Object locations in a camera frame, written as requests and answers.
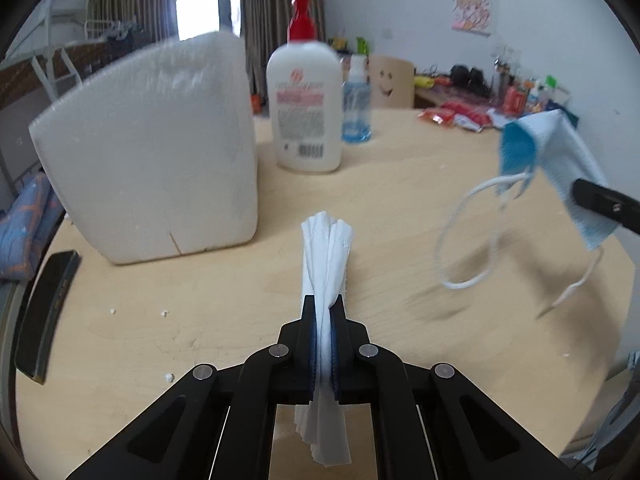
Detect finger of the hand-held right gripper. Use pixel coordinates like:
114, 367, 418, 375
571, 177, 640, 235

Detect red orange snack packet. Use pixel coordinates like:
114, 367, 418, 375
417, 108, 456, 128

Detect cartoon wall poster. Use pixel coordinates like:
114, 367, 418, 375
451, 0, 501, 37

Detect black headphones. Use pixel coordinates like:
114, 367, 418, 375
450, 65, 488, 96

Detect desk with patterned cover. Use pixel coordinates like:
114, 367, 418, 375
412, 72, 583, 131

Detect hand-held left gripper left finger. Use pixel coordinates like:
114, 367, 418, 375
65, 296, 321, 480

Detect metal bunk bed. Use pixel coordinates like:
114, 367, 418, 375
0, 0, 101, 201

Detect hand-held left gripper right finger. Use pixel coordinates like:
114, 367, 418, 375
329, 295, 586, 480

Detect row of toiletry bottles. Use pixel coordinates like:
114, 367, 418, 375
492, 45, 581, 128

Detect white face mask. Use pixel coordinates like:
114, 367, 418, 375
294, 212, 356, 467

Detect hanging dark clothes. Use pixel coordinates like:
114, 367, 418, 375
107, 20, 151, 61

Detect blue orange checked quilt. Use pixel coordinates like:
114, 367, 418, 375
0, 172, 63, 281

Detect white bed ladder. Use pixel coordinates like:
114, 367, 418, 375
31, 45, 83, 106

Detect white foam box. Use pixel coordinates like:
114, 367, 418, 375
28, 31, 259, 266

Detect blue face mask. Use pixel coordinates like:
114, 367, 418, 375
434, 110, 618, 320

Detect white lotion pump bottle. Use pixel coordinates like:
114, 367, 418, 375
266, 0, 343, 174

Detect large red snack packet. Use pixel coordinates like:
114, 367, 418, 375
440, 101, 493, 126

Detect black smartphone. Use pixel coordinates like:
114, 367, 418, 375
14, 250, 82, 385

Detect clear blue spray bottle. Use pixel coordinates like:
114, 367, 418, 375
341, 54, 373, 144

